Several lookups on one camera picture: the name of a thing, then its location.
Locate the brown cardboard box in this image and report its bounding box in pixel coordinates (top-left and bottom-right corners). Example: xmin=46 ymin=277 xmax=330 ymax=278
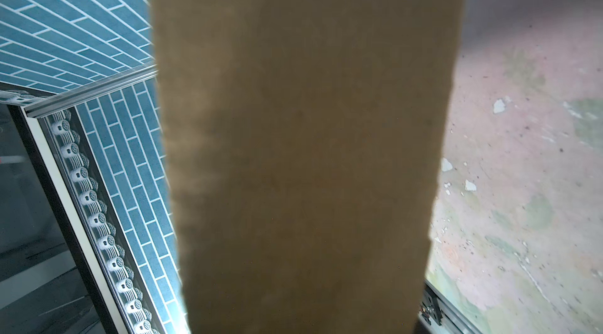
xmin=150 ymin=0 xmax=464 ymax=333

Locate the aluminium mounting rail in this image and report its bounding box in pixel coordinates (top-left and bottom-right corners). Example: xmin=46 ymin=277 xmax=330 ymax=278
xmin=415 ymin=280 xmax=481 ymax=334

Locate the white corrugated cable chain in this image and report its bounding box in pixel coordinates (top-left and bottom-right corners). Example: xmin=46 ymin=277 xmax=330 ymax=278
xmin=46 ymin=109 xmax=161 ymax=334

